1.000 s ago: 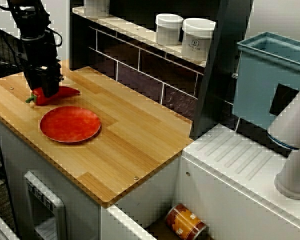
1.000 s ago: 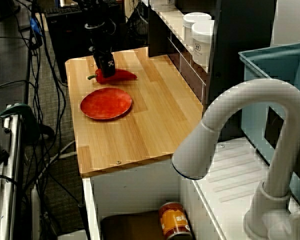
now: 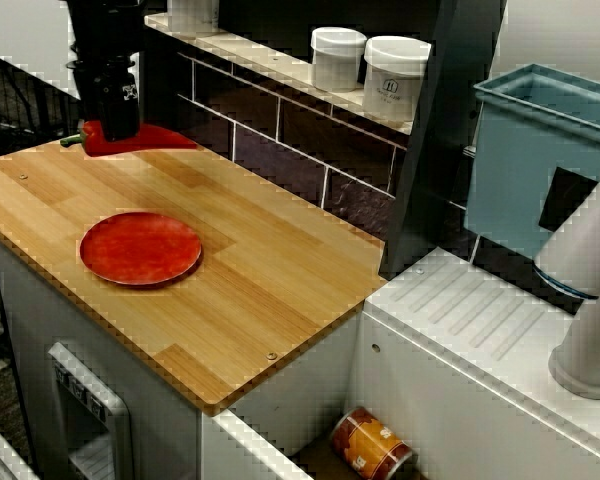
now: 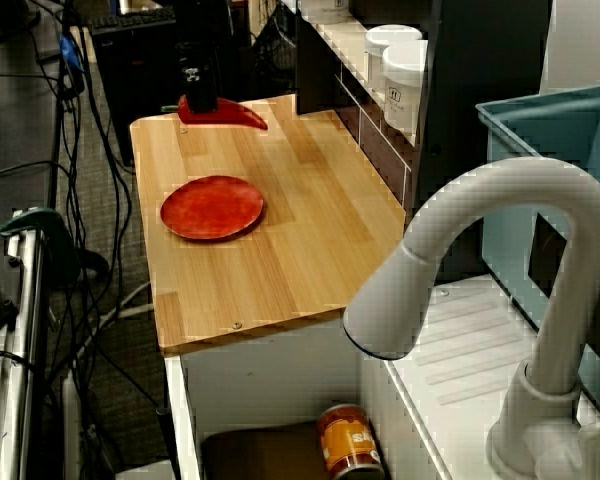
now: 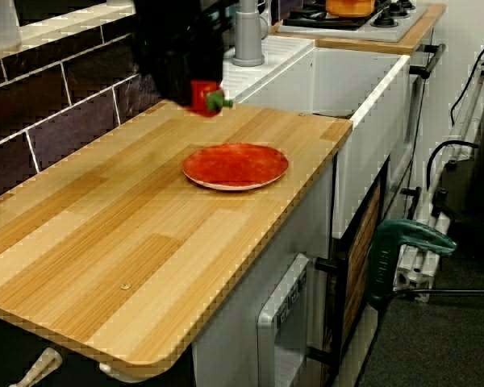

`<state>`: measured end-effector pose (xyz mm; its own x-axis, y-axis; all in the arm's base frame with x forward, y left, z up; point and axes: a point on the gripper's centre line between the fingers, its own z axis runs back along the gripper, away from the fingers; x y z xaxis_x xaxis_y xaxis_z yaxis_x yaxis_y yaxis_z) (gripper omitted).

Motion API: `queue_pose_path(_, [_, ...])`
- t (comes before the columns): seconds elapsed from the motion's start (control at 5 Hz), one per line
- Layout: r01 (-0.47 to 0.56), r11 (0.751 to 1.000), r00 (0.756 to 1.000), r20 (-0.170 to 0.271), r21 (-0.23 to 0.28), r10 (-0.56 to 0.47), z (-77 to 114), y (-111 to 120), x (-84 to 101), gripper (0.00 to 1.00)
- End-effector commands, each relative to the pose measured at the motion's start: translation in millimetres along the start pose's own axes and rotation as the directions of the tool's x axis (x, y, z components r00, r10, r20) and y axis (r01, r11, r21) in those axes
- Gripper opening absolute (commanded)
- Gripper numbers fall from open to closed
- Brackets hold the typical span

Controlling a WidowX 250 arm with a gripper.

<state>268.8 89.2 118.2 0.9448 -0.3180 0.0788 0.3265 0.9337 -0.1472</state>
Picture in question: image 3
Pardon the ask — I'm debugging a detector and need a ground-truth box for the red toy pepper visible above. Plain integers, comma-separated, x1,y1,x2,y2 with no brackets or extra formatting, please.
59,119,200,157

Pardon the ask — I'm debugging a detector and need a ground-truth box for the white shelf board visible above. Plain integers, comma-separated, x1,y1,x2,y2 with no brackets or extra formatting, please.
144,12,416,136

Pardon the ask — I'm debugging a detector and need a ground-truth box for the blue-grey plastic bin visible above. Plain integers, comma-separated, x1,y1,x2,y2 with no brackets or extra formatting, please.
465,62,600,264

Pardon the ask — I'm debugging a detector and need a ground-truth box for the plain white jar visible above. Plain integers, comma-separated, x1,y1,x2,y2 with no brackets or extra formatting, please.
310,26,368,94
167,0,221,34

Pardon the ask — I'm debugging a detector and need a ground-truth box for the white sink unit with drainboard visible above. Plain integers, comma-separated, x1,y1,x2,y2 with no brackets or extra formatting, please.
202,247,600,480

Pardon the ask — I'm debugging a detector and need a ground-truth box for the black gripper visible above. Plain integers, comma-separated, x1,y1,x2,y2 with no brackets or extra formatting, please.
65,58,142,143

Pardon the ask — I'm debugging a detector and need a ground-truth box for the white toy faucet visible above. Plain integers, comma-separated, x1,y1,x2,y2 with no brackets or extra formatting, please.
532,149,600,401

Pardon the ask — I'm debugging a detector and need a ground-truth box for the white kitchen cabinet body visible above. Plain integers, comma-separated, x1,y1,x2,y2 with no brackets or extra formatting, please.
0,224,366,480

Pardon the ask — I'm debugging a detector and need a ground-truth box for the orange soup can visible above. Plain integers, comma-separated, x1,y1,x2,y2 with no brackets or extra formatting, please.
328,405,415,480

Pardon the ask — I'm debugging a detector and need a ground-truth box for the red round plate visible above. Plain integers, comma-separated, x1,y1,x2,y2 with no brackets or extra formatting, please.
78,211,204,287

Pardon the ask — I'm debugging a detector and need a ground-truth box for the white jar with logo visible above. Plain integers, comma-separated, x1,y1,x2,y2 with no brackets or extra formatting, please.
362,34,433,124

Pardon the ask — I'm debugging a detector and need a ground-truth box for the black shelf side panel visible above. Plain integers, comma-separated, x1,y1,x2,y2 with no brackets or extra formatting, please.
140,0,181,136
379,0,509,281

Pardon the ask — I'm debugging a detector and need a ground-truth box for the dark tiled backsplash panel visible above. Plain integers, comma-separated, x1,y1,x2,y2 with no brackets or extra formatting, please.
177,49,411,244

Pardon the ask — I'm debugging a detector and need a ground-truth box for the black wire mesh basket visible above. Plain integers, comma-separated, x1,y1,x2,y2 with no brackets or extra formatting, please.
0,47,122,164

